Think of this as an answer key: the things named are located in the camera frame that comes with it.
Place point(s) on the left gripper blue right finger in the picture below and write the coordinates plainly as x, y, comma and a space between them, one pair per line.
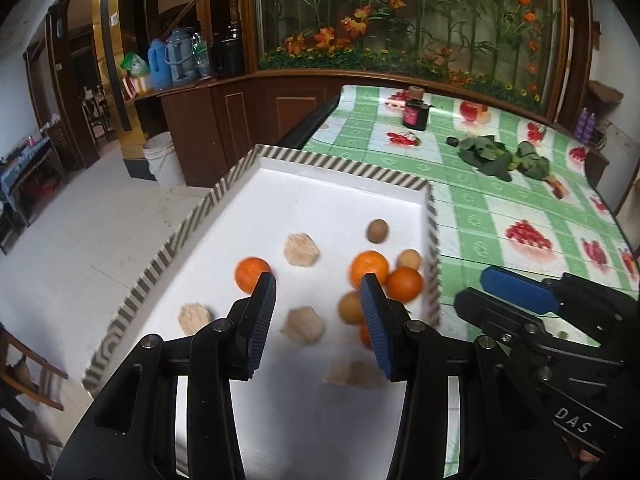
386, 321

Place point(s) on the left leafy green vegetable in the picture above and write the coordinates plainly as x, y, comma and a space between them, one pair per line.
490, 157

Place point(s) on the beige cylinder cake back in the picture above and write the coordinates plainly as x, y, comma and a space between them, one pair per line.
192, 317

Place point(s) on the red jujube near vegetables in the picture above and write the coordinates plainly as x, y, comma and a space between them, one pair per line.
558, 189

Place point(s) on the beige square cake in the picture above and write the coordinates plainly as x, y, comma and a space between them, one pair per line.
353, 373
301, 250

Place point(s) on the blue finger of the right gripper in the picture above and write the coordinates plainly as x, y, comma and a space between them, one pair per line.
502, 321
519, 290

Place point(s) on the tan round fruit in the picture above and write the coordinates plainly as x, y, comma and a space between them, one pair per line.
409, 258

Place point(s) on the white tray with striped rim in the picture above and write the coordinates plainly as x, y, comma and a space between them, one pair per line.
290, 425

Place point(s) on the blue thermos jug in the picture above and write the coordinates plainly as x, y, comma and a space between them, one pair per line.
159, 69

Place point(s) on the dark wooden cabinet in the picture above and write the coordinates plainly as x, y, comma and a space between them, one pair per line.
216, 122

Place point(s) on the black jar with pink label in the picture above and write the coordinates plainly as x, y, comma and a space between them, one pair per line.
415, 115

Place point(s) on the green snack bag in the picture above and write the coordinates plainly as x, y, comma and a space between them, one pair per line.
134, 65

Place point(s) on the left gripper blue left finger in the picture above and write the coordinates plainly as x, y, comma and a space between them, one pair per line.
251, 318

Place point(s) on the grey-blue thermos jug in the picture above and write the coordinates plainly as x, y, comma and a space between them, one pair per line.
179, 57

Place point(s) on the leafy green vegetable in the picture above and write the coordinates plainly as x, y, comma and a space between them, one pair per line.
490, 157
530, 163

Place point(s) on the right leafy green vegetable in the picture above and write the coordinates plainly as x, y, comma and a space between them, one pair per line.
530, 163

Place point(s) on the small dark round object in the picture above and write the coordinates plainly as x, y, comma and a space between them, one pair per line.
452, 141

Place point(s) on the beige cylinder cake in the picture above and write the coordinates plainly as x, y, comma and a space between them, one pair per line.
303, 326
192, 317

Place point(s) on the brown round fruit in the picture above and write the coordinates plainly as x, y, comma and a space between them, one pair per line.
349, 308

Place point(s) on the purple bottles on shelf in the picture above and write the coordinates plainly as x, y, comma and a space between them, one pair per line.
585, 126

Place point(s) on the beige cylinder cake front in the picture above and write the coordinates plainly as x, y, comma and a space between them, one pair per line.
303, 326

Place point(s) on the white plastic bucket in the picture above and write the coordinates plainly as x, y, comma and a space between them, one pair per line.
160, 153

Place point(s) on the brown kiwi fruit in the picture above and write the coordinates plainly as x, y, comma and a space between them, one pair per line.
377, 231

